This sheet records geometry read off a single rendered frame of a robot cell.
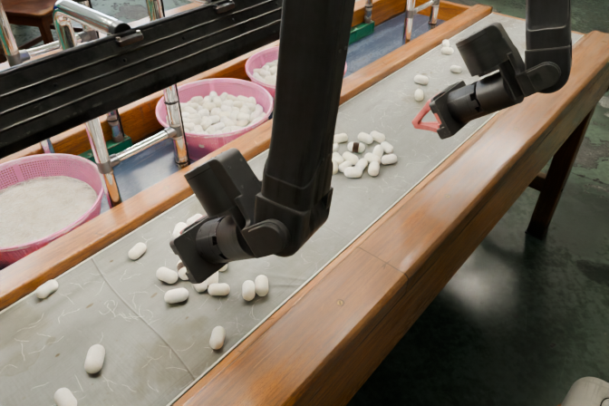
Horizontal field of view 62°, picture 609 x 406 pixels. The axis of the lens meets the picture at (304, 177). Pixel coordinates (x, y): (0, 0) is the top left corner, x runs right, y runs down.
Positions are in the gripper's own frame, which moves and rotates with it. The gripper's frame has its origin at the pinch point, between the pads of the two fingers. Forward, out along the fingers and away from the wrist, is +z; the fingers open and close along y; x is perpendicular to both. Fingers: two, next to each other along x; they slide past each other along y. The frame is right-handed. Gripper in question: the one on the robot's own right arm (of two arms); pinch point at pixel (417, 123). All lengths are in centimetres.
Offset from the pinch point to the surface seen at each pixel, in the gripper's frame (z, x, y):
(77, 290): 25, -6, 58
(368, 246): 1.1, 11.3, 23.4
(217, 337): 6, 8, 50
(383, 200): 7.3, 9.5, 9.7
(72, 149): 54, -29, 38
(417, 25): 49, -17, -87
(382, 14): 56, -27, -81
